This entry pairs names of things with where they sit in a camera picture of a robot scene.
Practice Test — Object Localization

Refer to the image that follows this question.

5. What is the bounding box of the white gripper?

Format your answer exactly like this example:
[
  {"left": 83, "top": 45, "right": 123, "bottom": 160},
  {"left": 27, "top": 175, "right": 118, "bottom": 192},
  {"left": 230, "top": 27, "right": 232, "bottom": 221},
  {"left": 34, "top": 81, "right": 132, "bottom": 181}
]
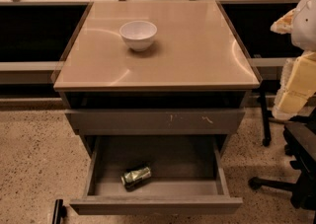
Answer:
[{"left": 271, "top": 8, "right": 316, "bottom": 120}]

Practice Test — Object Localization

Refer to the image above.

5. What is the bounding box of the green crushed soda can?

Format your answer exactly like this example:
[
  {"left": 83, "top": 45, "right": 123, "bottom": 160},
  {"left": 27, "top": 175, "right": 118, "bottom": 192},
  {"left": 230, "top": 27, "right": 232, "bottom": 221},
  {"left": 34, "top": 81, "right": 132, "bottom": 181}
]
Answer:
[{"left": 120, "top": 166, "right": 152, "bottom": 188}]

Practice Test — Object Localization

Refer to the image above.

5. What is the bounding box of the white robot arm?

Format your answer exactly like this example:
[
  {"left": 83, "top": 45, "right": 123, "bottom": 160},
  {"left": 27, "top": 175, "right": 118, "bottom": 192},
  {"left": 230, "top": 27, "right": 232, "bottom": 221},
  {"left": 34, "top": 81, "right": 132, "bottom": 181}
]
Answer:
[{"left": 271, "top": 0, "right": 316, "bottom": 120}]

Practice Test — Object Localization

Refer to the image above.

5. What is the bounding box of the closed grey top drawer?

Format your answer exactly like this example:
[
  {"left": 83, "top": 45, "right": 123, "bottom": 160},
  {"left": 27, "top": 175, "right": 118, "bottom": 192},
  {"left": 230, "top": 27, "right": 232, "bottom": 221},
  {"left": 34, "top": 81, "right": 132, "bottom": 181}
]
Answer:
[{"left": 65, "top": 109, "right": 245, "bottom": 135}]

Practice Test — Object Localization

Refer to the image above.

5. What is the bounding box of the open grey middle drawer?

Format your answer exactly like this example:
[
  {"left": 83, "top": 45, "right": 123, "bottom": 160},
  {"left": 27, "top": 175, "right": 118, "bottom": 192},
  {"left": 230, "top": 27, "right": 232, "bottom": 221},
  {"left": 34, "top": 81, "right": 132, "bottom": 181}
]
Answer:
[{"left": 70, "top": 136, "right": 243, "bottom": 215}]

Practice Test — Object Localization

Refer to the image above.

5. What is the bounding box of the grey drawer cabinet with counter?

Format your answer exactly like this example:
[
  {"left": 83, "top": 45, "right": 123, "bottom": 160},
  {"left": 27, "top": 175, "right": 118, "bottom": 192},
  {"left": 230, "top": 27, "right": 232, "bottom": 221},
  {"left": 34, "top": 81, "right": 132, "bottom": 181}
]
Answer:
[{"left": 54, "top": 0, "right": 261, "bottom": 151}]

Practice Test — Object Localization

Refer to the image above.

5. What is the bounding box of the black office chair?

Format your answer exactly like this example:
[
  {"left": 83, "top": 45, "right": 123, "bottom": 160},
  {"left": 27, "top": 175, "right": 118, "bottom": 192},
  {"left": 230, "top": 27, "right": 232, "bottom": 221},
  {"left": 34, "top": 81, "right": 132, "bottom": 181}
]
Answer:
[{"left": 248, "top": 109, "right": 316, "bottom": 211}]

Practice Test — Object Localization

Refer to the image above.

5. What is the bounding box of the white ceramic bowl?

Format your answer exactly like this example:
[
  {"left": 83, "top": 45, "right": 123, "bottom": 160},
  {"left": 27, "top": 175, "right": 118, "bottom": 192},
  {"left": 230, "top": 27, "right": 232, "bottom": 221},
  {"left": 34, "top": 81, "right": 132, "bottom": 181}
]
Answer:
[{"left": 119, "top": 21, "right": 158, "bottom": 51}]

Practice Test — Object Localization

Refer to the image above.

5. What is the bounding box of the black handle at bottom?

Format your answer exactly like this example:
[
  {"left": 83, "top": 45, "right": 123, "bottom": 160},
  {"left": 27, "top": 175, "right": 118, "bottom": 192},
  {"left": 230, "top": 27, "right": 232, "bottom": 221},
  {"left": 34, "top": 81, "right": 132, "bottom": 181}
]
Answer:
[{"left": 51, "top": 199, "right": 67, "bottom": 224}]

